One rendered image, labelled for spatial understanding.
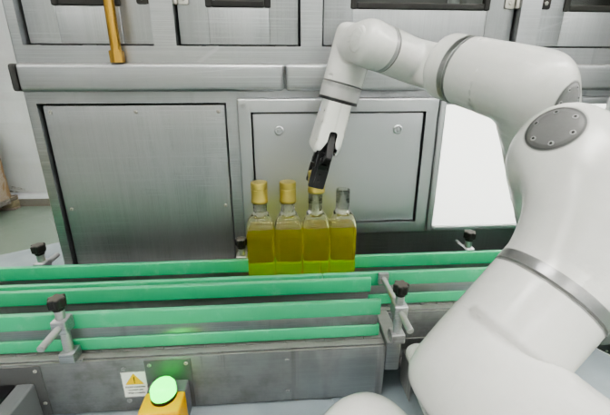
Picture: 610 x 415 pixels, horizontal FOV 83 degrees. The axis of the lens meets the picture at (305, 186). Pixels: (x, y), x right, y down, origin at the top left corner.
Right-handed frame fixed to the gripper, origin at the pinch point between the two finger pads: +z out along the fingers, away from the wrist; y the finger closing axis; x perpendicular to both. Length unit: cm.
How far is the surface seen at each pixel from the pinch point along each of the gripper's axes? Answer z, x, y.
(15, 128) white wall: 102, -259, -317
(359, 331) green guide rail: 25.1, 13.9, 12.7
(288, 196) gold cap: 5.6, -4.6, 0.5
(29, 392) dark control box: 47, -42, 15
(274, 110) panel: -9.3, -10.9, -13.3
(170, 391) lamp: 39.0, -18.1, 18.7
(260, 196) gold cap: 6.9, -9.9, 0.2
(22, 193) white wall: 174, -251, -316
